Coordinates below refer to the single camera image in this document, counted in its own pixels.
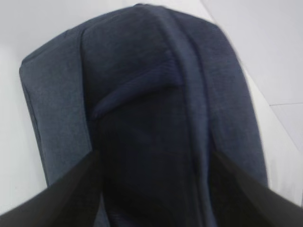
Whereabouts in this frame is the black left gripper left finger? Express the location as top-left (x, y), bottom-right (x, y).
top-left (0, 151), bottom-right (101, 227)

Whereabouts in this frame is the dark blue insulated bag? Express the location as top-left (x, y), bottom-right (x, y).
top-left (19, 5), bottom-right (269, 227)

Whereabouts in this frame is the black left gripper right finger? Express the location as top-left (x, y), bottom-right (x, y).
top-left (210, 151), bottom-right (303, 227)

